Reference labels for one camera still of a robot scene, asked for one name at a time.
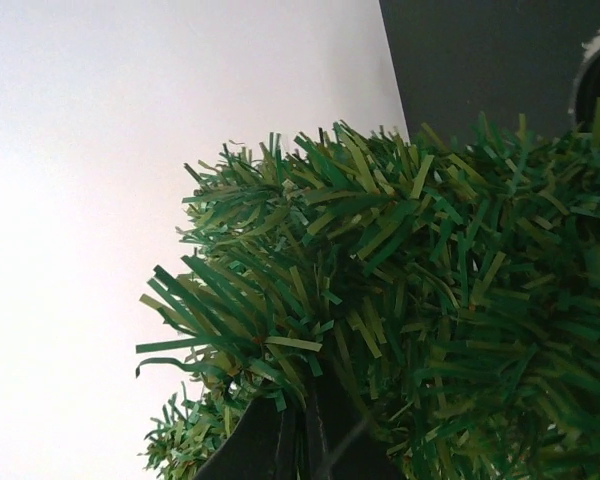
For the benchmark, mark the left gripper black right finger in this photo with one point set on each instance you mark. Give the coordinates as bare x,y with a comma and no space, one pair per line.
340,445

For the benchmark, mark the white tree pot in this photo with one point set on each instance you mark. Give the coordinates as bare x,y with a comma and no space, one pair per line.
586,86

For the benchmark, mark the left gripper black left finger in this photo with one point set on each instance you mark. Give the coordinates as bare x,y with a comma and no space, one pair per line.
262,446

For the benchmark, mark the small green christmas tree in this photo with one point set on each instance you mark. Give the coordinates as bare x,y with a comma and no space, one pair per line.
455,290

